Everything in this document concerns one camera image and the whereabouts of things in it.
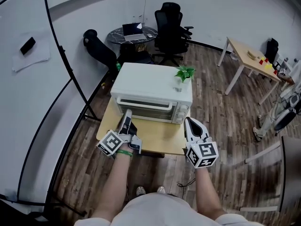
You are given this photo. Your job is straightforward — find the dark cabinet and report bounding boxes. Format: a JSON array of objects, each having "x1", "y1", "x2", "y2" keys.
[{"x1": 279, "y1": 135, "x2": 301, "y2": 212}]

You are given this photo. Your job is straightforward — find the glass toaster oven door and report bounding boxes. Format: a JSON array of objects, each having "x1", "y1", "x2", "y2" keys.
[{"x1": 116, "y1": 97, "x2": 177, "y2": 123}]

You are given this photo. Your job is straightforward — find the black bag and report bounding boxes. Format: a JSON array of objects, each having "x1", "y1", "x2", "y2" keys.
[{"x1": 119, "y1": 45, "x2": 154, "y2": 65}]

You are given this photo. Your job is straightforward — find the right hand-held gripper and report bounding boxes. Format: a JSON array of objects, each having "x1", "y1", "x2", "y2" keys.
[{"x1": 183, "y1": 117, "x2": 220, "y2": 170}]

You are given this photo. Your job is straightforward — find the white paper sheets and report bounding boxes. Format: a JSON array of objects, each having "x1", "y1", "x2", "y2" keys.
[{"x1": 11, "y1": 29, "x2": 51, "y2": 73}]

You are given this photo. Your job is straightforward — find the white-legged wooden desk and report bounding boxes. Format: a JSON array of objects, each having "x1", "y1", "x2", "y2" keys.
[{"x1": 217, "y1": 36, "x2": 282, "y2": 106}]

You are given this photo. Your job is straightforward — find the small wooden table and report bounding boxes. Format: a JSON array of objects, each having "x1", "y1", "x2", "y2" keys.
[{"x1": 96, "y1": 97, "x2": 191, "y2": 157}]

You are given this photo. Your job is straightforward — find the green wristband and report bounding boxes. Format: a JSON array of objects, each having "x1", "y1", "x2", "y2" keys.
[{"x1": 115, "y1": 149, "x2": 134, "y2": 157}]

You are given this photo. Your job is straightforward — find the person's left forearm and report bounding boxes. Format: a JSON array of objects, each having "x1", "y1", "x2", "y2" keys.
[{"x1": 92, "y1": 143, "x2": 134, "y2": 222}]

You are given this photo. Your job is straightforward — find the black floor cable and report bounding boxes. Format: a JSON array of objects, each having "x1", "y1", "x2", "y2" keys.
[{"x1": 177, "y1": 178, "x2": 197, "y2": 188}]

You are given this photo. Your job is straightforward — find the black mesh chair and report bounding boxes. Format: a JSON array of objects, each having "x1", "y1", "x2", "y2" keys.
[{"x1": 82, "y1": 29, "x2": 118, "y2": 73}]

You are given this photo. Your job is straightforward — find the grey laptop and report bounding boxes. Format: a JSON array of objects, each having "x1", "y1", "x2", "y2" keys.
[{"x1": 121, "y1": 22, "x2": 145, "y2": 42}]

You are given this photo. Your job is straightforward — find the white strip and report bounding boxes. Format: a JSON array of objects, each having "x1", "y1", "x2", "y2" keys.
[{"x1": 244, "y1": 141, "x2": 282, "y2": 164}]

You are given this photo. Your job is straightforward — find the person's white shirt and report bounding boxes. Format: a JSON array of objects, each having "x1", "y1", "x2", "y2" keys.
[{"x1": 74, "y1": 192, "x2": 268, "y2": 226}]

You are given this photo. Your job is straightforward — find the round black marble table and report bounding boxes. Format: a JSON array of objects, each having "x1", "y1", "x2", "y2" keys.
[{"x1": 106, "y1": 26, "x2": 159, "y2": 45}]

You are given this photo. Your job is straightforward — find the small green potted plant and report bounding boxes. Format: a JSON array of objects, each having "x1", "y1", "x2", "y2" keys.
[{"x1": 174, "y1": 65, "x2": 197, "y2": 83}]

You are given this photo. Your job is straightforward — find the tall black office chair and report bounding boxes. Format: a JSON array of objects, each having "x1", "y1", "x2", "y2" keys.
[{"x1": 151, "y1": 2, "x2": 195, "y2": 67}]

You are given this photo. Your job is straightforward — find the black phone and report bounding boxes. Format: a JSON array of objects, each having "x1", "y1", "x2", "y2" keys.
[{"x1": 19, "y1": 37, "x2": 37, "y2": 56}]

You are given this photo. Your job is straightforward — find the black metal frame stand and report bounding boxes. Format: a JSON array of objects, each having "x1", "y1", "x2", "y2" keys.
[{"x1": 0, "y1": 0, "x2": 102, "y2": 218}]

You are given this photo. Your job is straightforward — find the white toaster oven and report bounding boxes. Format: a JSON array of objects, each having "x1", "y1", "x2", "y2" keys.
[{"x1": 110, "y1": 62, "x2": 193, "y2": 125}]

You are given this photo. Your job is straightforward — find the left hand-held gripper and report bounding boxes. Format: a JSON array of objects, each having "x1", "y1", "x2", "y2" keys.
[{"x1": 96, "y1": 109, "x2": 143, "y2": 159}]

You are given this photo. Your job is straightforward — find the person's right forearm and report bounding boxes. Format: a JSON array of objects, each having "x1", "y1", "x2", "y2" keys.
[{"x1": 193, "y1": 165, "x2": 227, "y2": 220}]

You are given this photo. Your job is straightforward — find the person's left shoe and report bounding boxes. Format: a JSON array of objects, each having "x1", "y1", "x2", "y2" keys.
[{"x1": 135, "y1": 185, "x2": 147, "y2": 197}]

